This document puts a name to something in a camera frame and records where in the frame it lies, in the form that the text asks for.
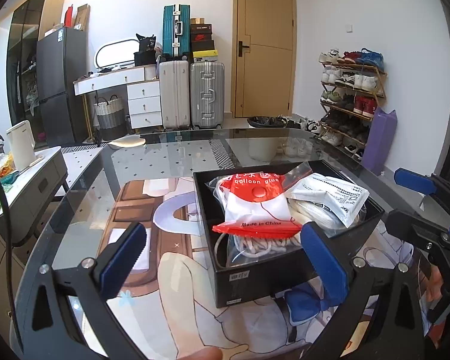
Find white printed plastic packet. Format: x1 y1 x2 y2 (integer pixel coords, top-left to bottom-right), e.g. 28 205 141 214
284 172 369 228

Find red white balloon glue bag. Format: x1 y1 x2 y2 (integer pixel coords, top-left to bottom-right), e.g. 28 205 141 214
208 172 301 240

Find right human hand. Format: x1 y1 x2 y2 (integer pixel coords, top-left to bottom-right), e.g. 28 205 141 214
419 264 443 314

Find purple fabric bag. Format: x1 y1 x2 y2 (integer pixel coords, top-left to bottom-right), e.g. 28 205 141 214
361 108 398 176

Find grey low cabinet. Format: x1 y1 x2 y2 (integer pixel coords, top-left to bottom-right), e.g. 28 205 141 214
0 146 68 336

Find wooden shoe rack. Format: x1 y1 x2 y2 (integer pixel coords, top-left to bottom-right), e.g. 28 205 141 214
319 48 387 161

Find clear zip bag red strip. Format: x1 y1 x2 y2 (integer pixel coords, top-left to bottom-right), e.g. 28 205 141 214
280 162 314 191

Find yellow snack bag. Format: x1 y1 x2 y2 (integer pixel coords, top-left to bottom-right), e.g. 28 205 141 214
0 153 16 178

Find black storage box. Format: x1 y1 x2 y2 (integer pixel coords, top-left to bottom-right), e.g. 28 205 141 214
192 159 386 309

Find white bin black liner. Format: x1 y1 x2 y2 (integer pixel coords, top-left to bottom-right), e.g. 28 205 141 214
247 116 286 163

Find white electric kettle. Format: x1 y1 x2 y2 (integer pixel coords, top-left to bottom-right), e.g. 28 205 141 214
6 119 36 172

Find striped woven laundry basket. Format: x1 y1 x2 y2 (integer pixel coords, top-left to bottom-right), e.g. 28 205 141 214
94 94 128 141

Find wooden door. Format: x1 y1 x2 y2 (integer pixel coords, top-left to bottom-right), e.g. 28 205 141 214
232 0 297 118

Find white desk with drawers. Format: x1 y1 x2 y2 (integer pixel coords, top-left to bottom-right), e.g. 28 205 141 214
74 64 162 128

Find silver aluminium suitcase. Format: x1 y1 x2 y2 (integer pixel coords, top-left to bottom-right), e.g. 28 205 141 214
190 62 225 128

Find black refrigerator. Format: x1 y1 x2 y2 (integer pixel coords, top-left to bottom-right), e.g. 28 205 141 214
36 27 88 146

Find white hard suitcase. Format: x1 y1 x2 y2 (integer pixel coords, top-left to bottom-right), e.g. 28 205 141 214
159 60 191 129

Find oval desk mirror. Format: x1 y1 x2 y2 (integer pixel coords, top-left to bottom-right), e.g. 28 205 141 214
94 39 140 69

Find stacked shoe boxes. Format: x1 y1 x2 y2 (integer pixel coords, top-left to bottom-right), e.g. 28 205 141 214
190 18 218 63

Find black bag on desk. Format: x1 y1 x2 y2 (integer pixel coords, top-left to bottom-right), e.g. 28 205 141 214
134 33 156 67

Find dark glass wardrobe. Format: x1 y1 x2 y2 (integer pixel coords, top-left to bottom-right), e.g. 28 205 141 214
6 0 65 148

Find teal hard suitcase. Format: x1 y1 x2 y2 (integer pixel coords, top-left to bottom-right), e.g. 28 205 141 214
161 4 192 60

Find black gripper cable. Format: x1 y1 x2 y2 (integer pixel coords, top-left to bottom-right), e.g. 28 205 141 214
0 160 26 353

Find bagged white cords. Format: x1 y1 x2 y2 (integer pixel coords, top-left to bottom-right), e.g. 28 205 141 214
213 179 309 269

